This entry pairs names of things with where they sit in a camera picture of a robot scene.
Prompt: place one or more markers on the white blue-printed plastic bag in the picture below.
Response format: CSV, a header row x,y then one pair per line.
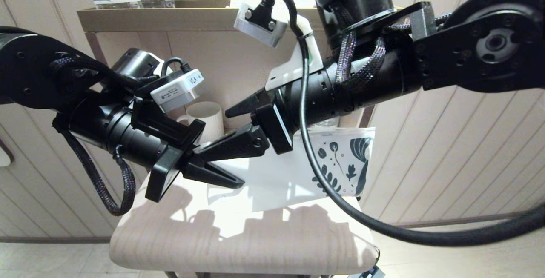
x,y
276,180

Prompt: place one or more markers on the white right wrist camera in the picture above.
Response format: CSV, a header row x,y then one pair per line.
x,y
259,24

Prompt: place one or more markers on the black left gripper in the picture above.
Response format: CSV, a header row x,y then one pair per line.
x,y
179,159

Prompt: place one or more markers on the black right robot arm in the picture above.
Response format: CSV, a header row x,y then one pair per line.
x,y
489,44

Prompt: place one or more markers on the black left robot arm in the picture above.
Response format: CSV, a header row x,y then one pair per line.
x,y
25,69

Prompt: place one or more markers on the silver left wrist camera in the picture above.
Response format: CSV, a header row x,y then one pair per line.
x,y
179,90

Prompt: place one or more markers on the white ribbed mug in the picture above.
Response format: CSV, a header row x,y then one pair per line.
x,y
208,112

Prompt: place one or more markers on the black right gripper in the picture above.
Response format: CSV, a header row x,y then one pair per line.
x,y
274,129

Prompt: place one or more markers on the blue floor device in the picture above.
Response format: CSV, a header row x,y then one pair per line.
x,y
368,273

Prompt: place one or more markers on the beige wooden shelf unit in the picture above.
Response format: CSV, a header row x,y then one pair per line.
x,y
170,18

